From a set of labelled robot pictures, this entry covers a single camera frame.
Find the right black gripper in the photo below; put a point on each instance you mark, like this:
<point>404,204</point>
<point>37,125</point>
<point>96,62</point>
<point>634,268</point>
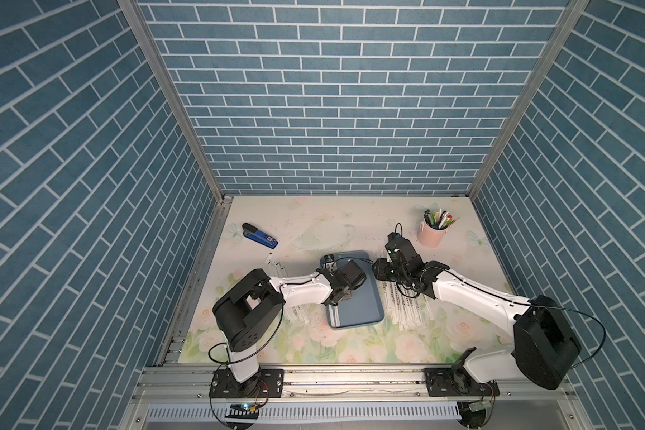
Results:
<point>378,270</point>

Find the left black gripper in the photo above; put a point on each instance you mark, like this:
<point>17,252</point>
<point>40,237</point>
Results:
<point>347,294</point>

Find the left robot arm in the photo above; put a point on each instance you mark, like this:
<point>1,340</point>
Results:
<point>246,312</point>

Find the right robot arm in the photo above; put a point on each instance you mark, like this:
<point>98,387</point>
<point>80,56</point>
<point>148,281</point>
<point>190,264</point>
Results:
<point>544,345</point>

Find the blue storage tray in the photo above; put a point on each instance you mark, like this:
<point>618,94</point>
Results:
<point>364,307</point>

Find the right wrapped straw pile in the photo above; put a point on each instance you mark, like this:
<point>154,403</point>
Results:
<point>403,310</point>

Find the wrapped straw pile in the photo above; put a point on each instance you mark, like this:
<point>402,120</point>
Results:
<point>403,310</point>
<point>293,314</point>

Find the pink pen cup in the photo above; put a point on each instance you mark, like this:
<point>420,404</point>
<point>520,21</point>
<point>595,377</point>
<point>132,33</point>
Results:
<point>430,237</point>

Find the left wrapped straw pile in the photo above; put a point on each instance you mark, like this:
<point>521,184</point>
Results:
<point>293,314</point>

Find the pens in cup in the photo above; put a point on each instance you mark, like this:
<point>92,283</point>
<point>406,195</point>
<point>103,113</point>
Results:
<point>439,220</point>

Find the blue stapler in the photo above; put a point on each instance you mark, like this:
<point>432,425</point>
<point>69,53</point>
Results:
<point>257,235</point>

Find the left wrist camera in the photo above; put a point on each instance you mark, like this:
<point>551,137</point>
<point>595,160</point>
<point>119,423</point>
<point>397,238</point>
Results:
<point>328,261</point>

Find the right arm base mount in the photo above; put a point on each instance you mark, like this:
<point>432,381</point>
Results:
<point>445,382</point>

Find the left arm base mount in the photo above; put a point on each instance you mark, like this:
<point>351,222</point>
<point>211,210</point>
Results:
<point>268,382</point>

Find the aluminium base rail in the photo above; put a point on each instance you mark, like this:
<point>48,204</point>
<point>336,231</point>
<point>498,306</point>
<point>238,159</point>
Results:
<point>183,383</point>

